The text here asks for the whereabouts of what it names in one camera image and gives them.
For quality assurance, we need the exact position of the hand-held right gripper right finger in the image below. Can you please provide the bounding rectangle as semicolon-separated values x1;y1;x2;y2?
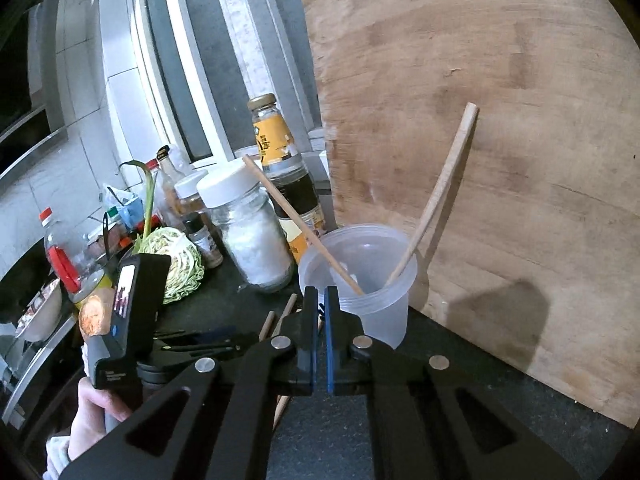
324;285;581;480

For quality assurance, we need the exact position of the dark bottle with yellow label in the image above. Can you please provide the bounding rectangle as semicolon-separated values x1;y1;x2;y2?
248;93;329;267

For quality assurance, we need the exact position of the green onion leaf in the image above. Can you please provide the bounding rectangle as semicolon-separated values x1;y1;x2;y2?
122;160;160;241

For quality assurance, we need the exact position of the large wooden board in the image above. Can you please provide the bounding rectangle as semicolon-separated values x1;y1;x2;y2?
299;0;640;429

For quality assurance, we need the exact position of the white lid glass jar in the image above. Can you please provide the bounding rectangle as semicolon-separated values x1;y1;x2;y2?
196;161;297;294

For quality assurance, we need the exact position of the person's left hand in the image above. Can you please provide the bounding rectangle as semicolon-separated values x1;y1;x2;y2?
69;374;133;463

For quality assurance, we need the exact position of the clear bottle with gold cap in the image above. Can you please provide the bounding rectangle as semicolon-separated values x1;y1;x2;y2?
156;145;187;228

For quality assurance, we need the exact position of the blue plastic bag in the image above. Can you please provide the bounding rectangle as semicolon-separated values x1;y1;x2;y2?
102;184;147;227

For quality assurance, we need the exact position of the clear plastic cup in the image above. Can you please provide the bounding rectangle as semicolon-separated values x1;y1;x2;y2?
298;223;419;352

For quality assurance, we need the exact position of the small spice shaker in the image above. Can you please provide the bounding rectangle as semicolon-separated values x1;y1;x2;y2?
182;212;225;269

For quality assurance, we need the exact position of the metal bowl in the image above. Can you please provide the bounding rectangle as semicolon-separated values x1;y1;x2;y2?
14;278;65;343

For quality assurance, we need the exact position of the oil bottle with red cap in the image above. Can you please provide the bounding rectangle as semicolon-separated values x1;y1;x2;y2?
39;207;117;307

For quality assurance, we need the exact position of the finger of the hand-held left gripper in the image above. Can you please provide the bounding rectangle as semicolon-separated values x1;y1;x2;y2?
152;332;261;361
152;325;238;343

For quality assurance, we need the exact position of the amber jar with white lid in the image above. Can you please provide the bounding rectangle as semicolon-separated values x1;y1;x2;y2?
174;170;211;221

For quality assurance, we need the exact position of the metal range hood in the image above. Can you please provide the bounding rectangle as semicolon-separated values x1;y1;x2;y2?
0;0;69;183

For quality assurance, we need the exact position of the cut cabbage half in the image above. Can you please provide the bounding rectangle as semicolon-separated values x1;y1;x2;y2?
136;226;206;306

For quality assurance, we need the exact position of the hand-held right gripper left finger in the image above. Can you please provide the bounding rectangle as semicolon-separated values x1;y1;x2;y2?
60;286;322;480

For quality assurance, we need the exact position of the white window frame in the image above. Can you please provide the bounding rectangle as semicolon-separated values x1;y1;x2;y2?
97;0;321;171

